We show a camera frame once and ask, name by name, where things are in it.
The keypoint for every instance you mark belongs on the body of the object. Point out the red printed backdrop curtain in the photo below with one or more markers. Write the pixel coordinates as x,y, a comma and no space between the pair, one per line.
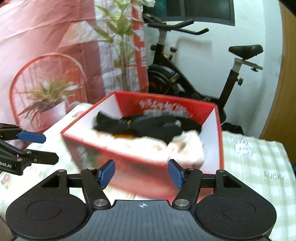
58,54

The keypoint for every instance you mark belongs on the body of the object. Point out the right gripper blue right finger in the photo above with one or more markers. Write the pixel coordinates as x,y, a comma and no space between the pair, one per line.
187,182

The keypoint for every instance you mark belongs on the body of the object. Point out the red strawberry cardboard box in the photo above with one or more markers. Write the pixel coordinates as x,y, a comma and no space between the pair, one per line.
141,164

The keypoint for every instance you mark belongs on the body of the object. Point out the checked bunny tablecloth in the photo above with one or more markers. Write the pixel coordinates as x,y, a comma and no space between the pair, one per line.
262,165

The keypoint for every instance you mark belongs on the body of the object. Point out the dark window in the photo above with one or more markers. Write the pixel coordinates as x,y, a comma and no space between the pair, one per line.
211,11

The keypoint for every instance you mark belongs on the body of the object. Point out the black knit sock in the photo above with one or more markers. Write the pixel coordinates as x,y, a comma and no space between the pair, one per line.
163,128

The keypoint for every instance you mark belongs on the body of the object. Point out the white fluffy cloth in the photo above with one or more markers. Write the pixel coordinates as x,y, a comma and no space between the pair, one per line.
186,149

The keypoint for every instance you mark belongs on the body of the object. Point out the wooden door panel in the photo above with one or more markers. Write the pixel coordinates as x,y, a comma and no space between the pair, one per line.
280,124

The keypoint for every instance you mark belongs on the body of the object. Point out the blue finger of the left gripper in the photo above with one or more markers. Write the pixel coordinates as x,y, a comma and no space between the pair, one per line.
31,137

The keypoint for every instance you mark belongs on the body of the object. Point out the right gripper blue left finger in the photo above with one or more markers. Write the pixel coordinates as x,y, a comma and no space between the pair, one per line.
94,182

